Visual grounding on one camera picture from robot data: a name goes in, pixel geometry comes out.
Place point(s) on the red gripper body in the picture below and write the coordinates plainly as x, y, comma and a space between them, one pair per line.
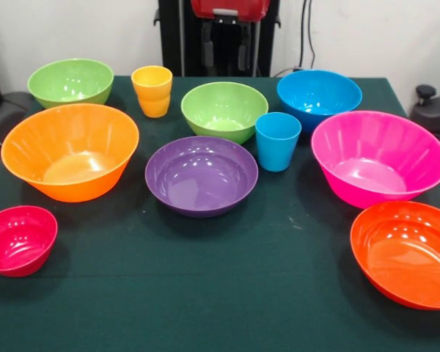
229, 7

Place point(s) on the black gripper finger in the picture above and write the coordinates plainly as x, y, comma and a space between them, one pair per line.
209, 51
244, 51

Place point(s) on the green bowl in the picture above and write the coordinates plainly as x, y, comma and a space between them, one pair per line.
69, 80
223, 110

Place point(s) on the yellow cup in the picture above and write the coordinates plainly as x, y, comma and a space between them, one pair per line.
152, 95

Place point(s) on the blue bowl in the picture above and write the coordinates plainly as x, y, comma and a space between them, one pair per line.
315, 91

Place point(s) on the blue cup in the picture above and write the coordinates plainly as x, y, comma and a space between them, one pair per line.
278, 146

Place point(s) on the purple bowl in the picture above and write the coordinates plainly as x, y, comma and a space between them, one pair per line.
201, 176

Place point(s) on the large orange bowl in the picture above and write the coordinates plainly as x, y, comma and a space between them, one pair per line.
69, 146

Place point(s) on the large magenta bowl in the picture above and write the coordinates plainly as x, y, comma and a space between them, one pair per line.
377, 157

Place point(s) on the black stand base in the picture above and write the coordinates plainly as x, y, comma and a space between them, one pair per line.
7, 113
432, 110

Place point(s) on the dark green table cloth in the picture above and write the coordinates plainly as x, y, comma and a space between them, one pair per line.
220, 286

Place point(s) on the orange-red shallow bowl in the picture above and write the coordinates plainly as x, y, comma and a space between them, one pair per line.
407, 256

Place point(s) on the small crimson bowl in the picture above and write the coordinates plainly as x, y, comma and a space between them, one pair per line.
18, 238

